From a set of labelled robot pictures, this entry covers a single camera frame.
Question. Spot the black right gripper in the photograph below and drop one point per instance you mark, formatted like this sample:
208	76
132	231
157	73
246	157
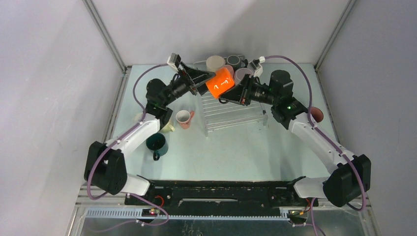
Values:
240	94

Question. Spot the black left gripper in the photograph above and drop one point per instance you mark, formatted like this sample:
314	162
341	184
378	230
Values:
191	75

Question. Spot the orange mug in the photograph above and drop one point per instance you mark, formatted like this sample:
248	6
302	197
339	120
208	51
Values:
220	83

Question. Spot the mauve grey mug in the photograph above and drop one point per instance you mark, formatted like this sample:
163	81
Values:
240	73

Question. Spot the small salmon pink mug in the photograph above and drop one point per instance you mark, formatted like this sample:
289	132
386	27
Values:
184	118

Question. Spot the light green mug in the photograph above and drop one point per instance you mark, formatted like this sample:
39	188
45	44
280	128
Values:
169	127

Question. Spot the dark teal mug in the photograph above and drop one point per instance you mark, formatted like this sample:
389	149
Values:
158	145

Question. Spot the pink patterned mug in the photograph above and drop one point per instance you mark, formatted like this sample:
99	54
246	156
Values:
316	114

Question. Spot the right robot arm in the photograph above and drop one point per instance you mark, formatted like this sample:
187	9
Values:
350	174

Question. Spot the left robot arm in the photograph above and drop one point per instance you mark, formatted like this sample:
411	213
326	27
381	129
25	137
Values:
106	171

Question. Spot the clear acrylic dish rack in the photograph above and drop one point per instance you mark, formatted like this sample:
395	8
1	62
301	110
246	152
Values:
216	116

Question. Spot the cream beige mug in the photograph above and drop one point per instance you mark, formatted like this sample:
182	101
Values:
214	63

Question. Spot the pink ribbed mug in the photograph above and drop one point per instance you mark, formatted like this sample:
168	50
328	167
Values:
230	69

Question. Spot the dark grey mug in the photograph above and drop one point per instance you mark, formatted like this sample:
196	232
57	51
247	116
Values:
234	61

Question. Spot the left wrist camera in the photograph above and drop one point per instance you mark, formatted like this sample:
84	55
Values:
174	61

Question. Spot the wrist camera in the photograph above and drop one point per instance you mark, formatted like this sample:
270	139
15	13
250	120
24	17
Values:
256	66
174	61

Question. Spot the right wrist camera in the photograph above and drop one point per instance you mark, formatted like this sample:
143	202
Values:
256	66

